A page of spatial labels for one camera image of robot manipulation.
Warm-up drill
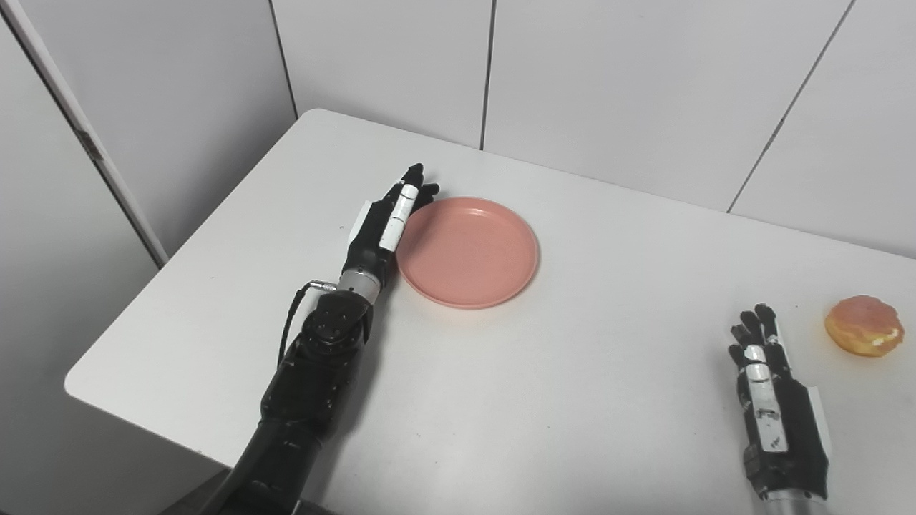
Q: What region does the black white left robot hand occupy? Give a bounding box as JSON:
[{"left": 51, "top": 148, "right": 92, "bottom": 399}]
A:
[{"left": 342, "top": 163, "right": 440, "bottom": 287}]

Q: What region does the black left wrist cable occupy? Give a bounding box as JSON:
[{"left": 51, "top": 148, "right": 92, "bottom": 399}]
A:
[{"left": 278, "top": 280, "right": 338, "bottom": 369}]

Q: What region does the pink round plate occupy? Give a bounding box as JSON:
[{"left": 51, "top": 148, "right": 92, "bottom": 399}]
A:
[{"left": 396, "top": 197, "right": 540, "bottom": 310}]

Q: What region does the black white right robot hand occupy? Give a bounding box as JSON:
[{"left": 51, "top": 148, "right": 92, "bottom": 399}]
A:
[{"left": 728, "top": 303, "right": 833, "bottom": 501}]

